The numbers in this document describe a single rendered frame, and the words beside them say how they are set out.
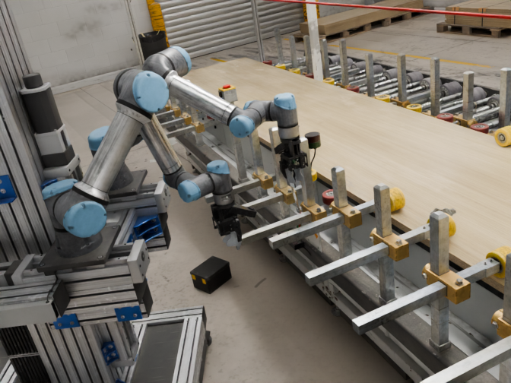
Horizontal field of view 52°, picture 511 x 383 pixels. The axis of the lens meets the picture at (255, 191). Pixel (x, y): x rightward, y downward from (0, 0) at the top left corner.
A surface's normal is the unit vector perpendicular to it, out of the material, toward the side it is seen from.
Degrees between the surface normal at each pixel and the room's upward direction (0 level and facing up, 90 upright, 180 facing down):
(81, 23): 90
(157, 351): 0
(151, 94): 85
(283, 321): 0
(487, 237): 0
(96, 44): 90
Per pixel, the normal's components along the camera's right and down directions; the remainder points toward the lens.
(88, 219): 0.55, 0.37
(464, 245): -0.15, -0.89
